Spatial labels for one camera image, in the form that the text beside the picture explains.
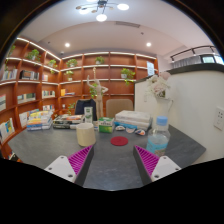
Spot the flat round red coaster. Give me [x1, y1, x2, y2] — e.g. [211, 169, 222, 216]
[110, 135, 129, 147]

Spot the stack of colourful books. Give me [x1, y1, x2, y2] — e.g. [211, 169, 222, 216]
[25, 110, 55, 132]

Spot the tall green white carton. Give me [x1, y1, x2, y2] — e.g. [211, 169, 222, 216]
[84, 106, 94, 125]

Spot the branched ceiling lamp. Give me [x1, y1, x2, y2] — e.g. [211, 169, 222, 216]
[75, 0, 131, 23]

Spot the beige upholstered chair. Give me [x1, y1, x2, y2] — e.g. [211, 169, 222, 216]
[105, 98, 135, 119]

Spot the dark blue chair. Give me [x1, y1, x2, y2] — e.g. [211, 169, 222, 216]
[74, 98, 98, 122]

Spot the wooden wall shelf unit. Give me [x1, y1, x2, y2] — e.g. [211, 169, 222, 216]
[0, 36, 160, 160]

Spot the stack of dark books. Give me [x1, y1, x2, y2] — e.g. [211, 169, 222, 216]
[51, 114, 86, 130]

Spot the cream cylindrical cup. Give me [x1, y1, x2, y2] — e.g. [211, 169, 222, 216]
[75, 122, 97, 148]

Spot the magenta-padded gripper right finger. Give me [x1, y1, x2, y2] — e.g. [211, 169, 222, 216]
[132, 144, 183, 186]

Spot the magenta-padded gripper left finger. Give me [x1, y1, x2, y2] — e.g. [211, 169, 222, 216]
[44, 144, 95, 187]

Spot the green and white box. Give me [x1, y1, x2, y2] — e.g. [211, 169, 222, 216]
[97, 116, 116, 134]

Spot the white vase with flowers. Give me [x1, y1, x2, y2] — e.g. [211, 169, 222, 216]
[143, 71, 175, 118]

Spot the wooden artist mannequin figure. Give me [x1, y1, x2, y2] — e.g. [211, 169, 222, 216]
[86, 67, 110, 120]

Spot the clear blue-capped water bottle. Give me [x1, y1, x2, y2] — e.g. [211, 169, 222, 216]
[145, 115, 172, 158]

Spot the white wall socket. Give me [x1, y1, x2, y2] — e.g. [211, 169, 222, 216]
[213, 105, 224, 132]

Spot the black track light rail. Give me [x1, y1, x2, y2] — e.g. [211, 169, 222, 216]
[169, 44, 218, 63]

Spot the ceiling air vent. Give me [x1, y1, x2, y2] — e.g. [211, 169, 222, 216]
[114, 20, 142, 29]

